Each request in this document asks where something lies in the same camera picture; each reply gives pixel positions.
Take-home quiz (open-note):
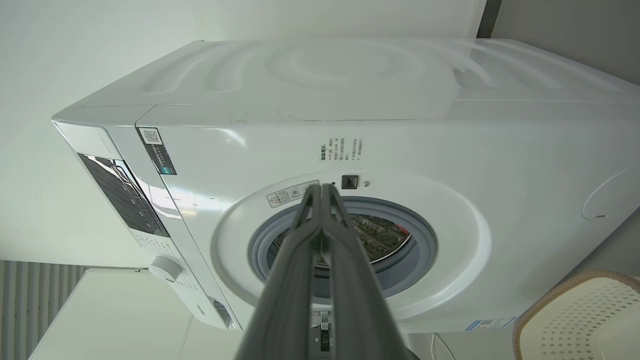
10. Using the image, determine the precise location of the blue energy label sticker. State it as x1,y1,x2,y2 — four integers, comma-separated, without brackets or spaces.
465,316,517,332

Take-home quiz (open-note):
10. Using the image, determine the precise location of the small printed text sticker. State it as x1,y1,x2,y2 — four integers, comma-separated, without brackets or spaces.
319,137,365,163

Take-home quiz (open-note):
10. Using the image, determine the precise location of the silver metal door hinge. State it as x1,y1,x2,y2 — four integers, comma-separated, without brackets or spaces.
314,310,333,353

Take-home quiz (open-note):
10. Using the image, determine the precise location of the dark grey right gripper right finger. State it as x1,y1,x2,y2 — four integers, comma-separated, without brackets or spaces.
324,184,411,360

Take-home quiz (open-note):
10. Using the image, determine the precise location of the white round control knob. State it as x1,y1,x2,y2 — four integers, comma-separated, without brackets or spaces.
148,256,183,283

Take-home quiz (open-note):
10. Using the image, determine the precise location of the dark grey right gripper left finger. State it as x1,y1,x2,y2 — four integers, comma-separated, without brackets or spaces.
234,184,325,360

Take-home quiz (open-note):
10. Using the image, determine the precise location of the black glossy control panel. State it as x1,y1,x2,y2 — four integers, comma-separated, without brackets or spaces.
77,152,171,238

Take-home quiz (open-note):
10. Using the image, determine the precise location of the stainless steel washing machine drum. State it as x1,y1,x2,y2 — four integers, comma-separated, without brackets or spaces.
270,214,413,266

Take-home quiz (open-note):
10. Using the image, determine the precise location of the white front-load washing machine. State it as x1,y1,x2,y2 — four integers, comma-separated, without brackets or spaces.
51,37,640,333

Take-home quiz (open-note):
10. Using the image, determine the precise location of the grey ribbed panel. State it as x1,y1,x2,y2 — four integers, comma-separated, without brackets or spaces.
0,260,88,360

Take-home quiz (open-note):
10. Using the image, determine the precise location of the round white filter cover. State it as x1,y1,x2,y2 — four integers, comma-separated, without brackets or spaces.
582,167,640,221

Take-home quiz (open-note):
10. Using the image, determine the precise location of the black QR code sticker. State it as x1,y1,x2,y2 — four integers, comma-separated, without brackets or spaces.
137,127,177,176

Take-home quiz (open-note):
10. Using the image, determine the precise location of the black baseboard strip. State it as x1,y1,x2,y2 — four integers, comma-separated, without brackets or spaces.
476,0,503,39

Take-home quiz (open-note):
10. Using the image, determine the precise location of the cream perforated laundry basket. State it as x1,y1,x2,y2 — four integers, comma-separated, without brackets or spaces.
512,270,640,360

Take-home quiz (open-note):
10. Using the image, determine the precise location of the white cabinet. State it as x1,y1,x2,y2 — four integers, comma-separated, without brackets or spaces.
29,268,243,360

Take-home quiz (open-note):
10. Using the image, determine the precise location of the grey warning sticker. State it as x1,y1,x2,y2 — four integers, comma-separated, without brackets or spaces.
266,180,321,209

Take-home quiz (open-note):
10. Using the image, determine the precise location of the thin white cable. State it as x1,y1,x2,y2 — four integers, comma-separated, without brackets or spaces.
430,334,457,360

